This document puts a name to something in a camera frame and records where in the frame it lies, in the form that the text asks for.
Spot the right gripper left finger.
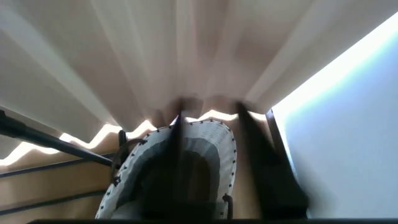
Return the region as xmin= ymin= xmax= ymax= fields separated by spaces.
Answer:
xmin=140 ymin=102 xmax=216 ymax=219

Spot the black clothes rack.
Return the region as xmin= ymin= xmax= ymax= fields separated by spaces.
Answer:
xmin=0 ymin=108 xmax=116 ymax=216

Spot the beige curtain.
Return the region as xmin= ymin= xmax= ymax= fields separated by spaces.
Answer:
xmin=0 ymin=0 xmax=398 ymax=164

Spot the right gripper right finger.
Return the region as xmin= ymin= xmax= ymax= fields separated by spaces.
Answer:
xmin=236 ymin=101 xmax=309 ymax=219

